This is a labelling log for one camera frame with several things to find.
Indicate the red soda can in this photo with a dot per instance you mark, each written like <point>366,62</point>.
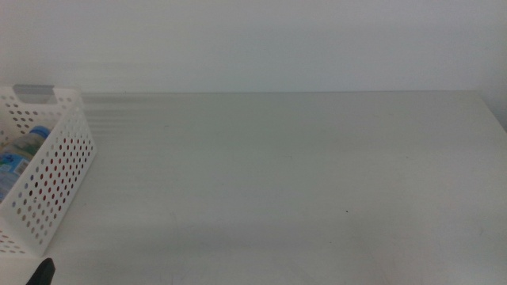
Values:
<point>59,158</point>

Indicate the white perforated plastic basket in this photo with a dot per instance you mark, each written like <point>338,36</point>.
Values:
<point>65,92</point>

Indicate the clear water bottle blue cap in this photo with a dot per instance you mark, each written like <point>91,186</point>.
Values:
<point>17,158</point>

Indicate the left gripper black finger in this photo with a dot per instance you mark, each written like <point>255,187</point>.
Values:
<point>43,274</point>

